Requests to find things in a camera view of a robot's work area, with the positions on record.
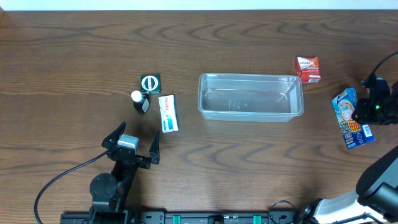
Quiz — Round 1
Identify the blue Kool Fever box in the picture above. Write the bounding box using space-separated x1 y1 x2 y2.
331 88 375 149

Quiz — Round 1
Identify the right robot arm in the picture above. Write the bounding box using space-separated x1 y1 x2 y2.
298 94 397 223

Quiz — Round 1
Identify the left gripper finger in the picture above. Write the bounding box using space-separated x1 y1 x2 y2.
101 121 126 149
149 131 160 164

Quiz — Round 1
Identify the red Panadol ActiFast box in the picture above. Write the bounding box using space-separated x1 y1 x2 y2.
295 57 321 83

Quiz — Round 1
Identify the black mounting rail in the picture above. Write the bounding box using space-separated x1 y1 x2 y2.
60 205 314 224

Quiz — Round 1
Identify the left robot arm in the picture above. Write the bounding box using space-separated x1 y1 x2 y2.
88 122 160 224

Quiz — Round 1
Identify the clear plastic container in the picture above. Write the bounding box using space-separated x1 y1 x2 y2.
198 73 304 122

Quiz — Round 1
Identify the green square box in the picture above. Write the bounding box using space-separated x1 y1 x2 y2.
141 73 161 95

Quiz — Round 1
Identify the white Panadol box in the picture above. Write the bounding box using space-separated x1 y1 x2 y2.
159 95 179 133

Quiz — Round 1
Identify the dark bottle white cap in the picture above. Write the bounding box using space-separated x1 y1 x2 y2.
131 90 150 114

